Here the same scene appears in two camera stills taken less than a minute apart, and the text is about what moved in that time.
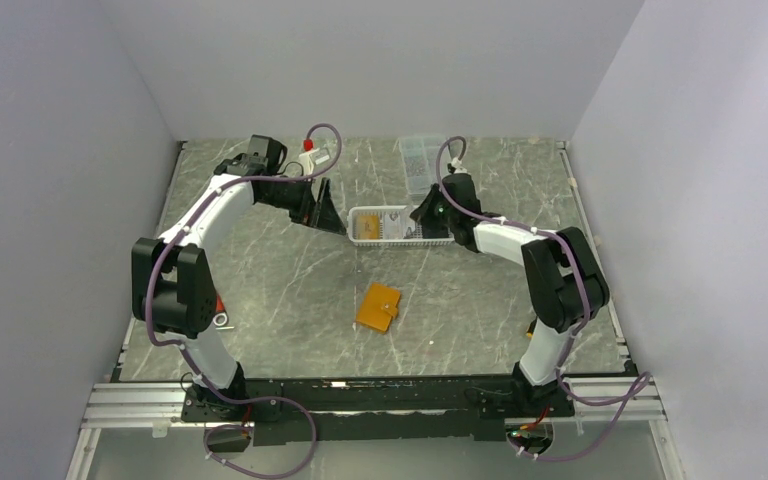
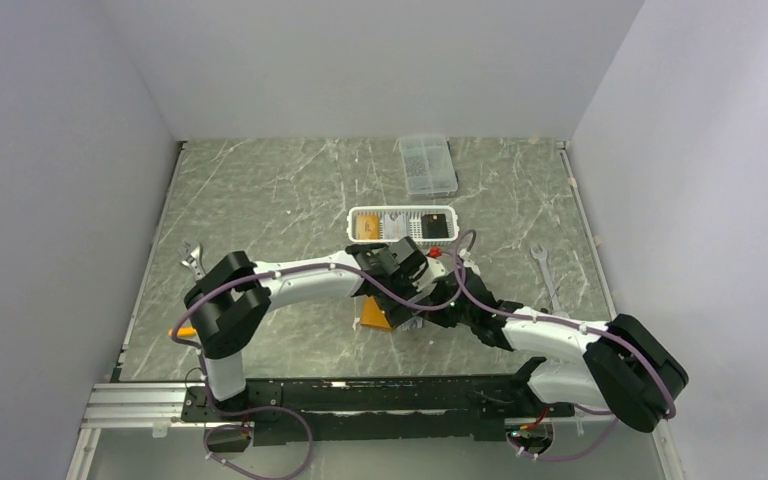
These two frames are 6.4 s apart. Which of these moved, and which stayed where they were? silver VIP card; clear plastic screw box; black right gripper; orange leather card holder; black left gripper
Moved: black right gripper; black left gripper
Stayed: orange leather card holder; silver VIP card; clear plastic screw box
